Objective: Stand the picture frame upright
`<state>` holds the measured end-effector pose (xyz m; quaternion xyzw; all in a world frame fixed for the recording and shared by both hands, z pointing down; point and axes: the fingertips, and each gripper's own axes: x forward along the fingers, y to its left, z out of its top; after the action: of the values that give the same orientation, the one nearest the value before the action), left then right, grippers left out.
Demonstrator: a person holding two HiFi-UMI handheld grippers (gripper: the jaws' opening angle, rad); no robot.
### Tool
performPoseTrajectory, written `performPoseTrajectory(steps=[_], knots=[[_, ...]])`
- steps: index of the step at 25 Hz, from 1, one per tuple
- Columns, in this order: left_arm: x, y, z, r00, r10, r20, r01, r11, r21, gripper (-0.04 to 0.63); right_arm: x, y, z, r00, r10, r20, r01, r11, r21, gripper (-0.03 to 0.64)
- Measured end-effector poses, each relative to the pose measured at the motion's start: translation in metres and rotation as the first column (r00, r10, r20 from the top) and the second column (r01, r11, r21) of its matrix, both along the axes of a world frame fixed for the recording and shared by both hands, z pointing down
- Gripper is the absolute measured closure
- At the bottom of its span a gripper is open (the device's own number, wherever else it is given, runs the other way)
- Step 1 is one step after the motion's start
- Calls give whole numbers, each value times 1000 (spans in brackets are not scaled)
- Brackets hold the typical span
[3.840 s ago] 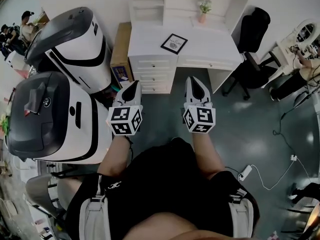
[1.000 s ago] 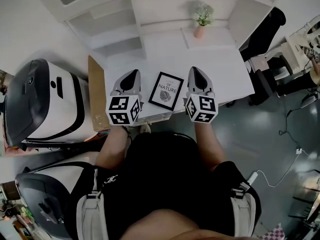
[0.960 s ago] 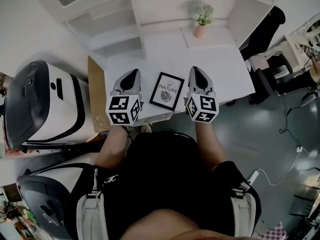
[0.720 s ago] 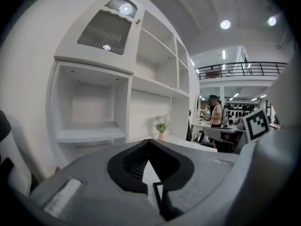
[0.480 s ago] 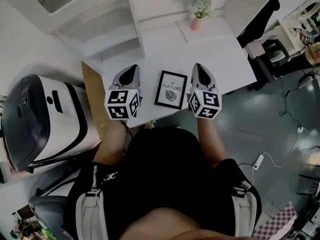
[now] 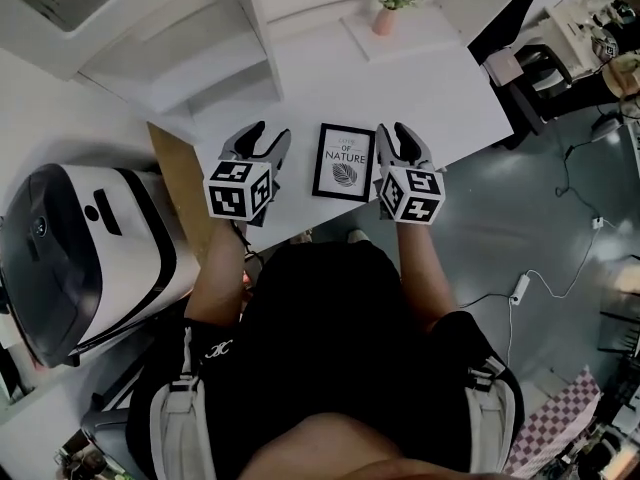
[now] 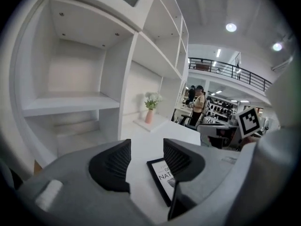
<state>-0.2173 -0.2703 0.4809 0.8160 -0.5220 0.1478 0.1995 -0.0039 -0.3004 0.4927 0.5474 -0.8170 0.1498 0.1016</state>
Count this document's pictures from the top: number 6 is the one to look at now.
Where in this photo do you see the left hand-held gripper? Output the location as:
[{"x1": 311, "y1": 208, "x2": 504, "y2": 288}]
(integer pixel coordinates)
[{"x1": 203, "y1": 121, "x2": 293, "y2": 227}]

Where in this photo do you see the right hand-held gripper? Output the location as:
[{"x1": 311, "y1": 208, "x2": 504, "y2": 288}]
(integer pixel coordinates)
[{"x1": 373, "y1": 121, "x2": 447, "y2": 227}]

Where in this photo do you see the black framed nature picture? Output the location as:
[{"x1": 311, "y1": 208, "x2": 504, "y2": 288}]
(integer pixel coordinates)
[{"x1": 311, "y1": 122, "x2": 377, "y2": 203}]

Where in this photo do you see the person's left forearm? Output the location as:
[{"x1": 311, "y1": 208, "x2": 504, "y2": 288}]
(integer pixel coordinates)
[{"x1": 184, "y1": 217, "x2": 251, "y2": 325}]

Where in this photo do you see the person's right forearm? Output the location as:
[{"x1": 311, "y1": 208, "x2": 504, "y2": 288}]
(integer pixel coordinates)
[{"x1": 394, "y1": 222, "x2": 459, "y2": 334}]

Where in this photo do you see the white table top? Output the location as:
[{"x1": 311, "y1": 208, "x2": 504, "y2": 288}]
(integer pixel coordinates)
[{"x1": 192, "y1": 12, "x2": 516, "y2": 257}]

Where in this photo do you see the brown wooden board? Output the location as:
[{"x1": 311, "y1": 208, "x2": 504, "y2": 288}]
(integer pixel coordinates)
[{"x1": 146, "y1": 121, "x2": 227, "y2": 272}]

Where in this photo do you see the white flat riser board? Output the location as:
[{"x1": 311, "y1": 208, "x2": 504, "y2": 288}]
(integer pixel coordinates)
[{"x1": 341, "y1": 11, "x2": 462, "y2": 63}]

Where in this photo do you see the white shelf cabinet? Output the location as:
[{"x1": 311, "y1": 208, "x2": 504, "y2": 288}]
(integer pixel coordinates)
[{"x1": 0, "y1": 0, "x2": 551, "y2": 119}]

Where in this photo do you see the pink box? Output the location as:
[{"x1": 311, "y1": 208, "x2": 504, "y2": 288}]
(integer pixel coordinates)
[{"x1": 484, "y1": 46, "x2": 524, "y2": 88}]

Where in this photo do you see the black office chair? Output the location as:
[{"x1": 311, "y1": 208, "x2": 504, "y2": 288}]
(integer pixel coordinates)
[{"x1": 467, "y1": 0, "x2": 574, "y2": 150}]

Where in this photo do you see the white and black robot machine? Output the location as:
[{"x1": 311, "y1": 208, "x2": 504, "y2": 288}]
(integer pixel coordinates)
[{"x1": 0, "y1": 161, "x2": 202, "y2": 370}]

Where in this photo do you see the person's black t-shirt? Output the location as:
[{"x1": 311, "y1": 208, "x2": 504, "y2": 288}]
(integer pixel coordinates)
[{"x1": 124, "y1": 241, "x2": 526, "y2": 475}]

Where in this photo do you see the white vanity table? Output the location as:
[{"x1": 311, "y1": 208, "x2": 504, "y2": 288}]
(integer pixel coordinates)
[{"x1": 538, "y1": 0, "x2": 640, "y2": 75}]

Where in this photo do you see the person's face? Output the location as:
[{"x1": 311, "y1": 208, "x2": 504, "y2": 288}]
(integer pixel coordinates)
[{"x1": 239, "y1": 411, "x2": 506, "y2": 480}]

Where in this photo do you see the pink checkered cloth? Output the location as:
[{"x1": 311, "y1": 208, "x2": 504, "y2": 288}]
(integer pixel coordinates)
[{"x1": 503, "y1": 365, "x2": 603, "y2": 480}]

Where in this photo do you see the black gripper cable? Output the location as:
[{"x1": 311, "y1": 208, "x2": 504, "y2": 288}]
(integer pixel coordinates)
[{"x1": 231, "y1": 219, "x2": 262, "y2": 270}]

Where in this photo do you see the black floor cable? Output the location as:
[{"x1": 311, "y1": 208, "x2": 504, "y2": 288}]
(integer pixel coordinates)
[{"x1": 553, "y1": 141, "x2": 602, "y2": 220}]

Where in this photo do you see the white cable with adapter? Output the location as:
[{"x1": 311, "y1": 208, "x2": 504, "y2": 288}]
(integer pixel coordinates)
[{"x1": 505, "y1": 222, "x2": 601, "y2": 369}]

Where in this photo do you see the white shoulder strap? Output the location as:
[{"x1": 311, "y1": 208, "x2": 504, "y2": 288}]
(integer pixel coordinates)
[
  {"x1": 149, "y1": 325, "x2": 219, "y2": 480},
  {"x1": 461, "y1": 354, "x2": 517, "y2": 475}
]

